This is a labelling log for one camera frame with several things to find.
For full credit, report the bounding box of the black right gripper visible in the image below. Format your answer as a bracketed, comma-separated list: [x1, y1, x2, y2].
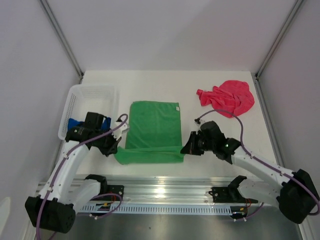
[180, 131, 215, 156]

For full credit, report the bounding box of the blue microfiber towel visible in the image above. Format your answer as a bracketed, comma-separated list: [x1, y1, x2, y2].
[67, 116, 112, 131]

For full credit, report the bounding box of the green microfiber towel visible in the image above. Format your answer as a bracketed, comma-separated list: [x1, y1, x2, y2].
[115, 101, 184, 165]

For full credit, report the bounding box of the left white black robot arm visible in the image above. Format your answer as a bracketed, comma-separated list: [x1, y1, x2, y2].
[24, 112, 129, 240]

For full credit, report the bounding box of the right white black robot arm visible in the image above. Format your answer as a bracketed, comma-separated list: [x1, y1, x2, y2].
[180, 118, 320, 224]

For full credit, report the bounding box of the white plastic basket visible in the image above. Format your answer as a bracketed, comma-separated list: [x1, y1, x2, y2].
[58, 83, 120, 140]

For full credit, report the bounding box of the pink microfiber towel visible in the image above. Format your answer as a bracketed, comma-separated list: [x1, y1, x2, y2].
[196, 80, 255, 118]

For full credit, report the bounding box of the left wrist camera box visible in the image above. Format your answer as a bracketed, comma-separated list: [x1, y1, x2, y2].
[111, 121, 130, 140]

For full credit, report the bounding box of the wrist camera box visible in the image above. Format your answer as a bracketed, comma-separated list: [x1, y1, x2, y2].
[194, 118, 205, 130]
[111, 121, 130, 140]

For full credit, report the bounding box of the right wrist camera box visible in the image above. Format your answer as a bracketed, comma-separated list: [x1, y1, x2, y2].
[194, 118, 205, 130]

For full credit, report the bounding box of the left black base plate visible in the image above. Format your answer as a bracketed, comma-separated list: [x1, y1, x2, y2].
[99, 185, 125, 202]

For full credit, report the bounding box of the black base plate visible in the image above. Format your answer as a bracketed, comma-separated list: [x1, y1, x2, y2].
[208, 186, 246, 204]
[99, 185, 125, 202]

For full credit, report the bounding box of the aluminium extrusion rail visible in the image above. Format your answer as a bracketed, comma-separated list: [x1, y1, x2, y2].
[34, 174, 283, 206]

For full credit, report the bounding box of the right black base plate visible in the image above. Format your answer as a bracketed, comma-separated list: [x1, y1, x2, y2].
[208, 186, 246, 204]

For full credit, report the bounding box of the white slotted cable duct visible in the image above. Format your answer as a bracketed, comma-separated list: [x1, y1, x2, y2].
[74, 202, 233, 216]

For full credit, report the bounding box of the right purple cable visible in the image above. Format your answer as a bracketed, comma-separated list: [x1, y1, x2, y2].
[194, 109, 320, 221]

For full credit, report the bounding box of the right aluminium frame post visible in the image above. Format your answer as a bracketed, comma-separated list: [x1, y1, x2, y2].
[254, 0, 307, 78]

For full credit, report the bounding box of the aluminium frame post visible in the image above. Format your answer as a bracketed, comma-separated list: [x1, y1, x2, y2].
[37, 0, 84, 82]
[254, 0, 307, 78]

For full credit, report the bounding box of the left aluminium frame post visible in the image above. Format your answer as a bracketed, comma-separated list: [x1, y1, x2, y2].
[37, 0, 84, 82]

